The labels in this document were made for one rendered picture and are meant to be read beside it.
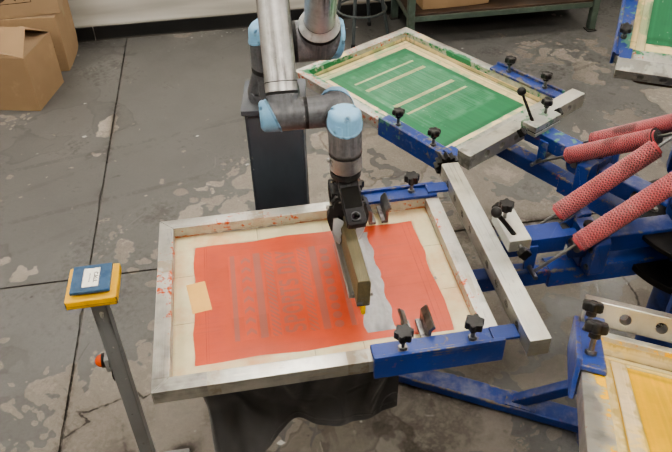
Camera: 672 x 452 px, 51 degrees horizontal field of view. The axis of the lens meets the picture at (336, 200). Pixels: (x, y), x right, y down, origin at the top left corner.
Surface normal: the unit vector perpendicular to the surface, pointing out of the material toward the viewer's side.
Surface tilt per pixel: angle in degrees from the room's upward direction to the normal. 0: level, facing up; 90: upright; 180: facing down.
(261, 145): 90
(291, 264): 0
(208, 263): 0
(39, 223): 0
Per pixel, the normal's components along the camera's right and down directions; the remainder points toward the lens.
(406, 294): -0.02, -0.79
